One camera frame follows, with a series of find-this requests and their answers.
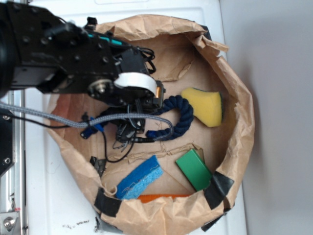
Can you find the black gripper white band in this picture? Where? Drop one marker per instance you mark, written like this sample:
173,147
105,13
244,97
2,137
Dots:
133,85

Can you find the blue sponge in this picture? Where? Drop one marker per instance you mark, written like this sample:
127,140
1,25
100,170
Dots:
134,184

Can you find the yellow sponge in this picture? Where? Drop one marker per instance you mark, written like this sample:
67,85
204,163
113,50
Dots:
208,106

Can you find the aluminium frame rail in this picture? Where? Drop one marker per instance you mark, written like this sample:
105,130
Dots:
13,208

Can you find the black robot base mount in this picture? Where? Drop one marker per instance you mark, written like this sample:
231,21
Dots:
6,141

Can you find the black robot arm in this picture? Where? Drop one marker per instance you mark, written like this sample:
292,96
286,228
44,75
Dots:
40,50

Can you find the brown paper bag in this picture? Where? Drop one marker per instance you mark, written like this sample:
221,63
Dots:
185,58

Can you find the green rectangular block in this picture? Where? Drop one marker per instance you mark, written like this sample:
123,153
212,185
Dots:
195,170

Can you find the orange carrot toy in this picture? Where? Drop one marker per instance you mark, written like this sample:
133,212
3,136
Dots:
152,197

